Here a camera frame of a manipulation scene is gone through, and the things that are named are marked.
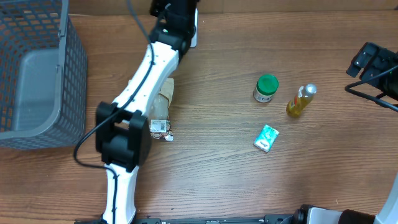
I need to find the yellow liquid bottle silver cap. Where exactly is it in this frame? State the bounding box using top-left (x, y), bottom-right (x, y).
top-left (286, 83), bottom-right (317, 118)

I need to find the green lid white jar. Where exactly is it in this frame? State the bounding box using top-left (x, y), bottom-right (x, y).
top-left (253, 74), bottom-right (279, 103)

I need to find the teal tissue pack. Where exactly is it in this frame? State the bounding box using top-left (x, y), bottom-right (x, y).
top-left (254, 125), bottom-right (279, 152)

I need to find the beige PanTree snack pouch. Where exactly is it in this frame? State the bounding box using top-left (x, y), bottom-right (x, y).
top-left (149, 78), bottom-right (175, 141)

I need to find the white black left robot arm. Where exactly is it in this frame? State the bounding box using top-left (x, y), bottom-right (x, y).
top-left (95, 0), bottom-right (198, 223)

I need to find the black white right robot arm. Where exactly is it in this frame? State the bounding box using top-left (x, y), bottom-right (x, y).
top-left (289, 42), bottom-right (397, 223)

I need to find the grey plastic mesh basket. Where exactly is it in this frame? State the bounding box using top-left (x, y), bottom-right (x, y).
top-left (1, 0), bottom-right (88, 150)

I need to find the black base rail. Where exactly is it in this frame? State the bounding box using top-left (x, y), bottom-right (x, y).
top-left (74, 213), bottom-right (299, 224)

